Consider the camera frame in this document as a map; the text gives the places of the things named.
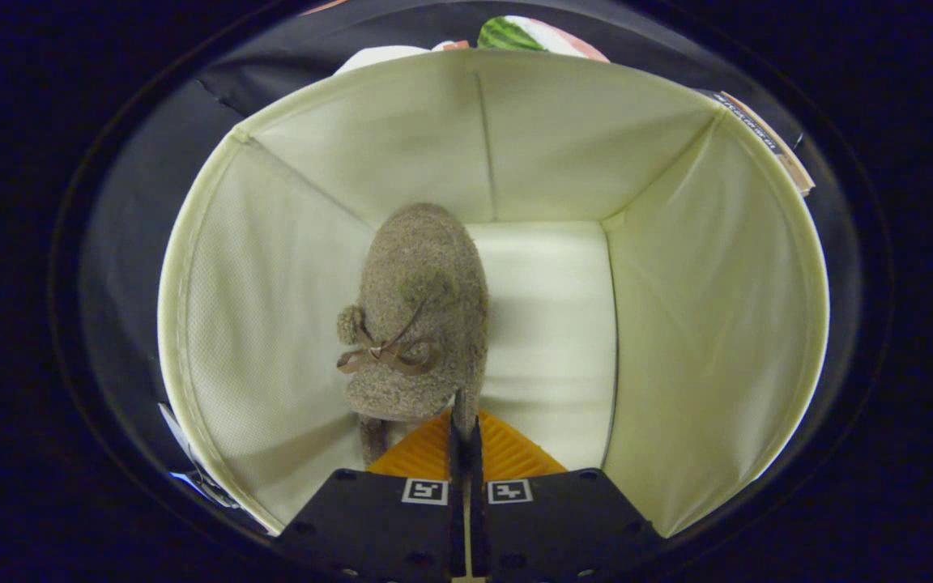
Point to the blue printed picture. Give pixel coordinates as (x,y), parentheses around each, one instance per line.
(199,487)

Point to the watermelon slice plush toy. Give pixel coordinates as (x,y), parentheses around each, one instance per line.
(515,34)

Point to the white plush toy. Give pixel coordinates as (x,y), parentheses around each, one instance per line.
(377,58)

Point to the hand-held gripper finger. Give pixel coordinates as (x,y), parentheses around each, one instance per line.
(476,486)
(456,486)

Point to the black paperback book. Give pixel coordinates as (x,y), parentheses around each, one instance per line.
(746,121)

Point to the brown fuzzy shoe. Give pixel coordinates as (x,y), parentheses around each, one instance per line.
(422,267)

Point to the cream fabric storage box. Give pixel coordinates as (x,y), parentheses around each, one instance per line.
(677,324)

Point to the white printed sheet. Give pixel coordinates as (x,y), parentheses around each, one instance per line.
(175,429)

